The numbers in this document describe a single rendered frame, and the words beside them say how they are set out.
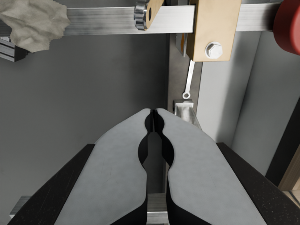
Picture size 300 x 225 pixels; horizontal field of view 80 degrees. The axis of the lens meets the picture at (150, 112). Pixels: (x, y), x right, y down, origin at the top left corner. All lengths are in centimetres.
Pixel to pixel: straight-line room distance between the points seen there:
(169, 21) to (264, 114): 36
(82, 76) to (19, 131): 70
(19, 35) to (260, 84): 50
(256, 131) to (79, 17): 48
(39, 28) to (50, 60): 103
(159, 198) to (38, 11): 30
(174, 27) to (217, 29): 5
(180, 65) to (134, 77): 77
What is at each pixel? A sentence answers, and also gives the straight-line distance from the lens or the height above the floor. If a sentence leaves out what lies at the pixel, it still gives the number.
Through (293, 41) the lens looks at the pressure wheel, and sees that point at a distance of 26.
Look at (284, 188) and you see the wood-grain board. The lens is 45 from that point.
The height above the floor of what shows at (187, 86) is 71.
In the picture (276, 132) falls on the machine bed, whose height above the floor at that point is 78.
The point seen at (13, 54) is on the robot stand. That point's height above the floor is 23.
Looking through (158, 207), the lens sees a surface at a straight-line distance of 29.
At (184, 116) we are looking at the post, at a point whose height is 78.
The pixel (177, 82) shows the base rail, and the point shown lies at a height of 70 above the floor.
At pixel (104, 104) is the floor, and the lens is 129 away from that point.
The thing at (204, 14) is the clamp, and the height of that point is 87.
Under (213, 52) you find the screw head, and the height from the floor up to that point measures 88.
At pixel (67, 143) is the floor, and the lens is 158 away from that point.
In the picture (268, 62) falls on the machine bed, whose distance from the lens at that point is 52.
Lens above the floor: 111
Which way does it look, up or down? 60 degrees down
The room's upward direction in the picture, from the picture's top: 179 degrees clockwise
